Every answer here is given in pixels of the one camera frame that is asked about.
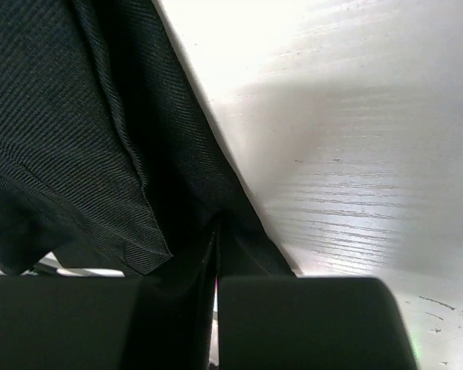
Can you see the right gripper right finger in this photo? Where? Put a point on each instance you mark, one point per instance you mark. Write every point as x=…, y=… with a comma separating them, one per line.
x=278, y=321

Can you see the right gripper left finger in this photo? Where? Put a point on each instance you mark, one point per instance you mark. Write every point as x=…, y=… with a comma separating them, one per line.
x=160, y=321

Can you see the black pleated skirt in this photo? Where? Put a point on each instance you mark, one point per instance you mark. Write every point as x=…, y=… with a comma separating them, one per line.
x=106, y=157

